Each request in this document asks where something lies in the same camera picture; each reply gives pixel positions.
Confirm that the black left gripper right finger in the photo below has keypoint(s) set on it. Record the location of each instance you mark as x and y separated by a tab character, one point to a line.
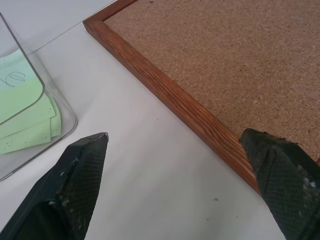
282	180

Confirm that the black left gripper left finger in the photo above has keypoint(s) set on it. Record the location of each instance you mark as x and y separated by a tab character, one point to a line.
75	190

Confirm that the green paper note with pinholes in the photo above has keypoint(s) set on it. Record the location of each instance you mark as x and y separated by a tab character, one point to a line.
30	135

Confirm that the clear plastic container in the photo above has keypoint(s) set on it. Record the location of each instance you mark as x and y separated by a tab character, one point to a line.
37	105

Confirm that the cork board with wooden frame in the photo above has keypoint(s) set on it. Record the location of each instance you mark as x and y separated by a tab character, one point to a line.
225	62

